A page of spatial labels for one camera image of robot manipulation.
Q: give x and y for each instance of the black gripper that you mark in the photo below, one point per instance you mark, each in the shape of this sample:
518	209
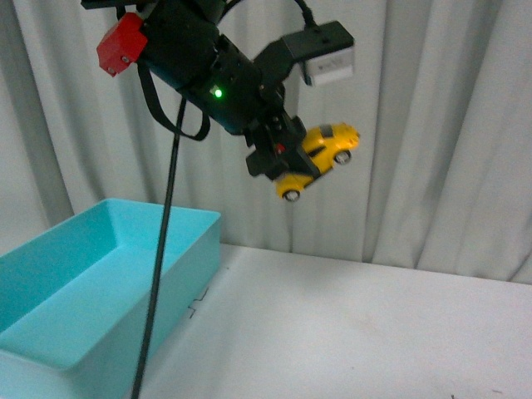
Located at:
247	98

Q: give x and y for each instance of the yellow beetle toy car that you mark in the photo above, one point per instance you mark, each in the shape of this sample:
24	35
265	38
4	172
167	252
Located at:
326	146

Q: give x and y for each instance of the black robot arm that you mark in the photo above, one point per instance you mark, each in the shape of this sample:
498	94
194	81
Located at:
182	58

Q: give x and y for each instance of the red plastic block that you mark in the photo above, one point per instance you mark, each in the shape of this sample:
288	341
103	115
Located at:
122	44

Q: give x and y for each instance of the turquoise plastic storage bin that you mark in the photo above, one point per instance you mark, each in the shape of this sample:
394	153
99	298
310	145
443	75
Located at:
74	302

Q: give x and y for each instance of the black and white wrist camera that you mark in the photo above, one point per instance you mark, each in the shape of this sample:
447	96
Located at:
324	54

